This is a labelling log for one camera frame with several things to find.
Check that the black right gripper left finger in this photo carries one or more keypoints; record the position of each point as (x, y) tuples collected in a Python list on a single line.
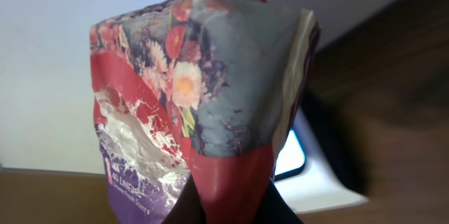
[(187, 209)]

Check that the white barcode scanner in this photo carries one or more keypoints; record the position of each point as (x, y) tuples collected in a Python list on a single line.
[(314, 170)]

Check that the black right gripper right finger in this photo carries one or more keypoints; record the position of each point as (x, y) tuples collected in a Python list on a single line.
[(273, 209)]

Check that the purple Carefree pad pack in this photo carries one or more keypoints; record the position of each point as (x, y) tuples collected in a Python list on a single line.
[(208, 88)]

